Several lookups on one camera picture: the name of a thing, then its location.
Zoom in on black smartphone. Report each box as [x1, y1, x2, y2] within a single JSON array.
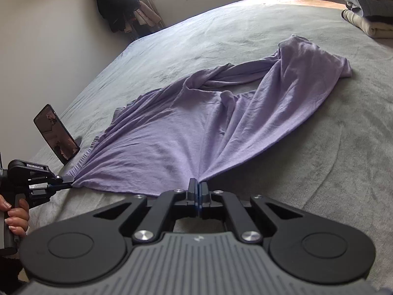
[[33, 104, 81, 165]]

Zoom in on person's left hand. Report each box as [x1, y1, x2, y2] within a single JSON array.
[[0, 194, 30, 237]]

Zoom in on grey folded garment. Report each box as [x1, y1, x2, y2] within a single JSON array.
[[342, 0, 393, 19]]

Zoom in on dark hanging clothes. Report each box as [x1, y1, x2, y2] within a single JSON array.
[[92, 0, 142, 33]]

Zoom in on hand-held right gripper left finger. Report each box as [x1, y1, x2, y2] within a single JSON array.
[[93, 179, 199, 244]]

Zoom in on purple pants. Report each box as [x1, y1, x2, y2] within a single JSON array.
[[67, 34, 351, 198]]

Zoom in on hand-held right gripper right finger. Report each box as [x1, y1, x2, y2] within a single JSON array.
[[199, 182, 304, 244]]

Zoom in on pink hanging clothes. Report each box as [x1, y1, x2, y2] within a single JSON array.
[[133, 0, 163, 28]]

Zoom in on beige folded garment dark stripe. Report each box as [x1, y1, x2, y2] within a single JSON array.
[[341, 9, 393, 39]]

